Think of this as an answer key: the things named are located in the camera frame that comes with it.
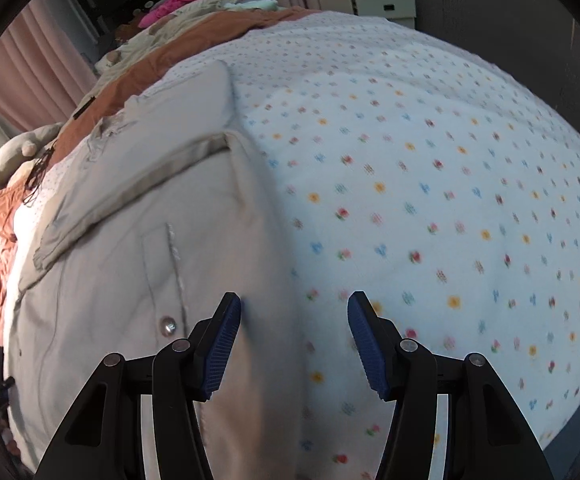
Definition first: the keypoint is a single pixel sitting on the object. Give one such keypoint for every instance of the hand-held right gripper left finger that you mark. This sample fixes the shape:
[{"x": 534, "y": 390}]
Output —
[{"x": 222, "y": 345}]

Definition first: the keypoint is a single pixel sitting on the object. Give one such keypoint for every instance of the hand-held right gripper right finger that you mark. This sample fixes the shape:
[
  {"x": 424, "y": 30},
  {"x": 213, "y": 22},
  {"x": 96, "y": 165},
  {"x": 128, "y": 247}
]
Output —
[{"x": 367, "y": 345}]

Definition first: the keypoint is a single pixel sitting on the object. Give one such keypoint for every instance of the beige jacket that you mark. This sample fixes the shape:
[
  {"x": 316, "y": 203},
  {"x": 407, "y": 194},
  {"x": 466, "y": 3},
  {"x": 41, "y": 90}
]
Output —
[{"x": 120, "y": 260}]

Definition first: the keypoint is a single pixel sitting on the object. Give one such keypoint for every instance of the floral dotted bed sheet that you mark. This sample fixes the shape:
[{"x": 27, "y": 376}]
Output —
[{"x": 419, "y": 160}]

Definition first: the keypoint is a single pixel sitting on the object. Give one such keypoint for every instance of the small black clip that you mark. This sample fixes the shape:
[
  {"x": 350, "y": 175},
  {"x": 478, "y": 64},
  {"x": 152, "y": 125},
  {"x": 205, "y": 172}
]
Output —
[{"x": 83, "y": 109}]

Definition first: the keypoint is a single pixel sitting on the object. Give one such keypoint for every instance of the beige plush pillow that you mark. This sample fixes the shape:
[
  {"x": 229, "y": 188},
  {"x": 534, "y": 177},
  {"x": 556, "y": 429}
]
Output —
[{"x": 10, "y": 150}]

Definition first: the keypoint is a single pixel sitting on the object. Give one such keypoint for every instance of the rust brown blanket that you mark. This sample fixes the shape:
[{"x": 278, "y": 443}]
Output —
[{"x": 180, "y": 42}]

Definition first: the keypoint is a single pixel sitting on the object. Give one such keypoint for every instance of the white nightstand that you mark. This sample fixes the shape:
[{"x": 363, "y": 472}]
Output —
[{"x": 384, "y": 7}]

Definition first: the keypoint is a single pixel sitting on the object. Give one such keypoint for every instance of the beige bear print blanket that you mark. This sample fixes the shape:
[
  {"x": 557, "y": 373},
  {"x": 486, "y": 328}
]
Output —
[{"x": 210, "y": 5}]

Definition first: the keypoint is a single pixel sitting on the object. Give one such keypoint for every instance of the pink garment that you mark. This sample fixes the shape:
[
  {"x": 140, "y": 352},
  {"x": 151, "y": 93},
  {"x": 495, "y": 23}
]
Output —
[{"x": 170, "y": 5}]

